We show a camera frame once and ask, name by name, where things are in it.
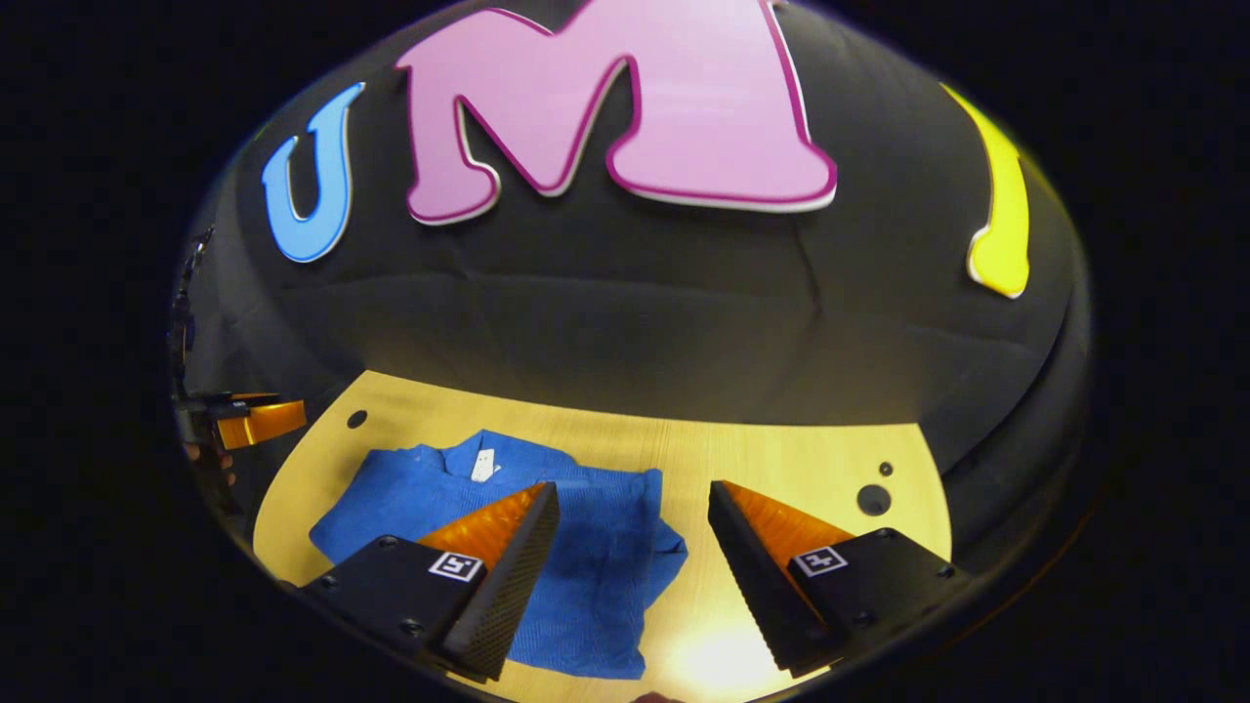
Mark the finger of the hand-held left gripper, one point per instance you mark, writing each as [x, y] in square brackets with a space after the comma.
[264, 420]

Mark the black backdrop cloth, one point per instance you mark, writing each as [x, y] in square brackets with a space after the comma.
[635, 293]

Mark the blue garment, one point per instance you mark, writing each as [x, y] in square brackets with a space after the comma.
[605, 586]

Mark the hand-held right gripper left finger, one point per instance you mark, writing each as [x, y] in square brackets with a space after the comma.
[513, 576]

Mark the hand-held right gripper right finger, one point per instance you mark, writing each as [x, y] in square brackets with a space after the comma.
[757, 586]

